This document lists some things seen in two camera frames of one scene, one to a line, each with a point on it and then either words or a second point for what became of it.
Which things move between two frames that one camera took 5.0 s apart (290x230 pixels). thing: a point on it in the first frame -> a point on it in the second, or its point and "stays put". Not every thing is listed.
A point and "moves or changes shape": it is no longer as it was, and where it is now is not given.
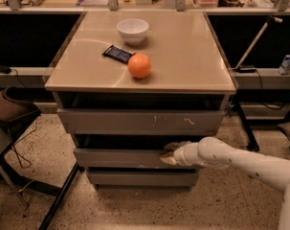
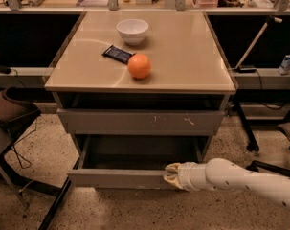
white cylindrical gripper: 180,155 -> 187,174
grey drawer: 123,158 moves or changes shape
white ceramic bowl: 133,31 stays put
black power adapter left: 3,69 stays put
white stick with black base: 242,68 stays put
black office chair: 11,109 stays put
